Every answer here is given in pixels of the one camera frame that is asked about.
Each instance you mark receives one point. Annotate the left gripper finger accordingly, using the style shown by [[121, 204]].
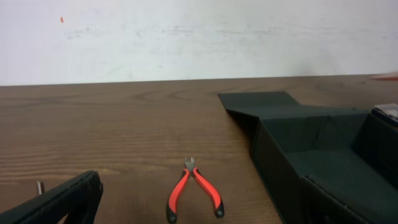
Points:
[[75, 201]]

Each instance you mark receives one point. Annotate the orange scraper wooden handle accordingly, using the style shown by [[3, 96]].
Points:
[[393, 76]]

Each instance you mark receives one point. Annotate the dark green open box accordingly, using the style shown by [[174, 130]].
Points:
[[319, 164]]

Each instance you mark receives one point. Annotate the blue screwdriver set case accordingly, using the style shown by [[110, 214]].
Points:
[[387, 112]]

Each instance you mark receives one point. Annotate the red handled cutting pliers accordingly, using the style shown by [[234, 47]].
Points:
[[193, 183]]

